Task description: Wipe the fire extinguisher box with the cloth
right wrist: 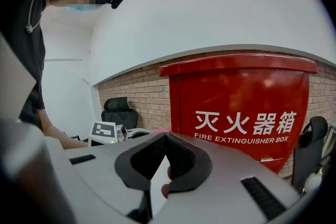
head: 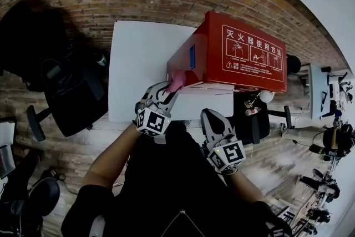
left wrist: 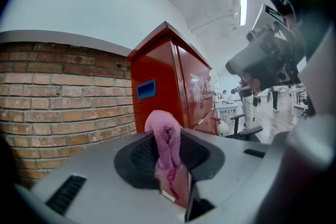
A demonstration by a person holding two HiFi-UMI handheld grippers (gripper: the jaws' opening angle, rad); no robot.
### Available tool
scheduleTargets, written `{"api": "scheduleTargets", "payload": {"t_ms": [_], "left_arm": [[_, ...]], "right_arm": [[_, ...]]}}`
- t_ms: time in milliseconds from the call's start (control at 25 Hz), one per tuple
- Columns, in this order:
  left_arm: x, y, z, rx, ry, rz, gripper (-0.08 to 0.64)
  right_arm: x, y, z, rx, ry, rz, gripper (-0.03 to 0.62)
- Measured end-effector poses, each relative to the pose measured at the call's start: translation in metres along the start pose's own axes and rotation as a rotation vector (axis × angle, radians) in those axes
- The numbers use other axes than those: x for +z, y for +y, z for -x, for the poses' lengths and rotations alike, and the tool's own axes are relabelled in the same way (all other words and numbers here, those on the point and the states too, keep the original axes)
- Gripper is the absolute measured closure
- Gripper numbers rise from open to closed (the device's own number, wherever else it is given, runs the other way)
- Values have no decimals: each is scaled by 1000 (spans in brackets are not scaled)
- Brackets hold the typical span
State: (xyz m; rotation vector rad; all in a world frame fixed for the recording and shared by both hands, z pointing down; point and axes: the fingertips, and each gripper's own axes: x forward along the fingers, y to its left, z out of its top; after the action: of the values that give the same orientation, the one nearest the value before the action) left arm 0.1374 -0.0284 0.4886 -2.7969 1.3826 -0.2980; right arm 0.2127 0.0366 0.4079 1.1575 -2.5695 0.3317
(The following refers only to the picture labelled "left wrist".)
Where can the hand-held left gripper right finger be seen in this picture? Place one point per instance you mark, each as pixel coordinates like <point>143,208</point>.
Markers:
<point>244,165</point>

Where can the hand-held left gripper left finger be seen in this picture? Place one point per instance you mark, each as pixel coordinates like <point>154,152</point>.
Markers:
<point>92,173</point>

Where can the black office chair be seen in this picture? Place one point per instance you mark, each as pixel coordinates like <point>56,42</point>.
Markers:
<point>248,132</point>

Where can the red fire extinguisher box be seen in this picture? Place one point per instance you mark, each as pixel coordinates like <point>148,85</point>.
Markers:
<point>162,73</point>

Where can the ceiling light bar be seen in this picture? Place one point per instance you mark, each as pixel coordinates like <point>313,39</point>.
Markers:
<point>243,8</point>

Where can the pink cloth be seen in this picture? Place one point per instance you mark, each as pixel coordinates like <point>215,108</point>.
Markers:
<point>165,136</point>

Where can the white round plush toy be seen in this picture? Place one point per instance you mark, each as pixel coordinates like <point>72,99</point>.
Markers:
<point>223,128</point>

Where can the white office desk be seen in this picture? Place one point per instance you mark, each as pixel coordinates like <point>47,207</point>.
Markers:
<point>228,106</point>

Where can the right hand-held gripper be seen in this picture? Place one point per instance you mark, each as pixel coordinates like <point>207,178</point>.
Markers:
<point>284,57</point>

